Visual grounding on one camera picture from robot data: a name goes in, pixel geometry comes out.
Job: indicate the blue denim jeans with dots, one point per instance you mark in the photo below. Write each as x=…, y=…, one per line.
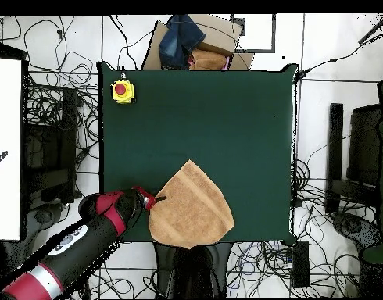
x=179, y=40

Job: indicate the black square frame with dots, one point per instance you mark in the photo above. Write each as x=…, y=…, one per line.
x=257, y=50

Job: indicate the black power box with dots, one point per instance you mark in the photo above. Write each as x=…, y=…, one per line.
x=301, y=265

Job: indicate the black flat bar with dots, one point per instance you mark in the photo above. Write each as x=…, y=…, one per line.
x=335, y=140

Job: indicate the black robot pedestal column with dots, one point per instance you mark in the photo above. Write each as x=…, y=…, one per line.
x=191, y=275

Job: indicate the pink cloth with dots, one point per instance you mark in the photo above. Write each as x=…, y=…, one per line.
x=226, y=64

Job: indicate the black equipment rack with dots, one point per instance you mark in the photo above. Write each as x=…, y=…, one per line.
x=50, y=150

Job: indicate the tan terry towel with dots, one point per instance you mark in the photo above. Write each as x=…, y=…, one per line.
x=191, y=212

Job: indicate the black pedestal foot with knob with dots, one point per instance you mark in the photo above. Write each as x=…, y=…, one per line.
x=222, y=265
x=163, y=275

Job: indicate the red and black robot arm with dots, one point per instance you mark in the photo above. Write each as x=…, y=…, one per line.
x=85, y=243

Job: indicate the black stand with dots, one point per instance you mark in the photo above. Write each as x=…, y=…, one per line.
x=363, y=140

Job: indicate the dark green tablecloth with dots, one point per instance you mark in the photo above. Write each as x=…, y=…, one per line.
x=194, y=125

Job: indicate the black rod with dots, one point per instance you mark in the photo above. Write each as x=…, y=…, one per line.
x=374, y=29

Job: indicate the yellow emergency stop button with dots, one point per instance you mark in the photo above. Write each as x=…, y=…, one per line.
x=122, y=92

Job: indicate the brown folded cloth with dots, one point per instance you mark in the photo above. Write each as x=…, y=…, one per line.
x=207, y=61

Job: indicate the white table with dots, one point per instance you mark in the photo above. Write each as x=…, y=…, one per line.
x=7, y=125

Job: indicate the brown cardboard box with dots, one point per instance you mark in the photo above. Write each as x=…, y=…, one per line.
x=219, y=34

